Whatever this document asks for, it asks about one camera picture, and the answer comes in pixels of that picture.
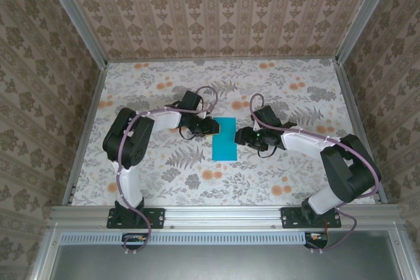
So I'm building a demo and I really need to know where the grey metal sheet panel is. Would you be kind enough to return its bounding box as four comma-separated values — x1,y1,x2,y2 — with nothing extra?
49,243,408,280

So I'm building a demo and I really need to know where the floral patterned table cover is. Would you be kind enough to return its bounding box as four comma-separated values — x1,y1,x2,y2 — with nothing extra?
70,58,377,207

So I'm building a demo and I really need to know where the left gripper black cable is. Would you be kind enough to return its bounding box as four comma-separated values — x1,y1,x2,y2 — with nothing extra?
178,125,198,142

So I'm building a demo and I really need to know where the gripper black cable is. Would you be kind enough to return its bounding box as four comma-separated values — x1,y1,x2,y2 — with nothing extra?
178,125,198,142
257,145,278,159

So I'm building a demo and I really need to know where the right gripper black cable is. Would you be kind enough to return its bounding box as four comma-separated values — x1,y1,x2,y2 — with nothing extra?
257,145,278,159

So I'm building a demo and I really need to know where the thin aluminium rail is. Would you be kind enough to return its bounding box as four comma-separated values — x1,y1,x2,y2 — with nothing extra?
106,56,339,64

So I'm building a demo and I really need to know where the wide aluminium frame beam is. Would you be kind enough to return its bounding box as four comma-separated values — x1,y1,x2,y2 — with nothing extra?
47,204,406,228

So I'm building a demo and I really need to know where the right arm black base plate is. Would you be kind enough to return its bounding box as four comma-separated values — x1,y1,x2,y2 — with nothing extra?
281,207,342,230

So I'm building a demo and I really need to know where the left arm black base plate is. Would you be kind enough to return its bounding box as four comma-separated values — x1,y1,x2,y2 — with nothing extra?
106,207,165,230

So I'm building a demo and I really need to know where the aluminium side rail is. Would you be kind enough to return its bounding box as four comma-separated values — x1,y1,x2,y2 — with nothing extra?
333,60,388,205
62,63,109,206

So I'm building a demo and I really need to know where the grey slotted cable duct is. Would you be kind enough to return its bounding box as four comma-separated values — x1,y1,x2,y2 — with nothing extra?
60,231,308,245

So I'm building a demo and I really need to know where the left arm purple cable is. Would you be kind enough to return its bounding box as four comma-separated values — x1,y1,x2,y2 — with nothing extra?
116,85,220,256

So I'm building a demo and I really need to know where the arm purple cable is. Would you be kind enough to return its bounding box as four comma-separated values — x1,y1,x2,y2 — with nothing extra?
249,92,383,254
116,85,220,256

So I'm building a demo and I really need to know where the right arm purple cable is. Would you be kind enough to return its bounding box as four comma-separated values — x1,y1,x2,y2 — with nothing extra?
249,92,383,254

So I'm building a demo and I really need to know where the aluminium corner post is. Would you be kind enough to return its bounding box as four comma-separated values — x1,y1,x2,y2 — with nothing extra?
336,0,400,64
38,0,109,68

